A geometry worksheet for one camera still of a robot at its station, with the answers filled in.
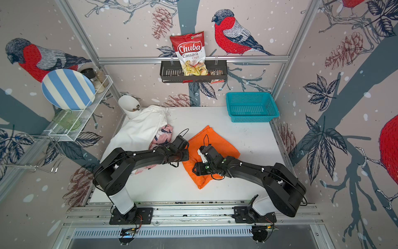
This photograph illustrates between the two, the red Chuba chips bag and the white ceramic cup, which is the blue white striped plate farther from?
the red Chuba chips bag

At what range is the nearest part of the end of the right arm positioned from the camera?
2.06ft

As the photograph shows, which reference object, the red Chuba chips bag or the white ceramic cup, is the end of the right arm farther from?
the white ceramic cup

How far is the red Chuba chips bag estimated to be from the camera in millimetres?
798

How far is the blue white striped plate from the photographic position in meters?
0.68

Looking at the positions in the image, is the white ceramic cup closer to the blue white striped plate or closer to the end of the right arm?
the blue white striped plate
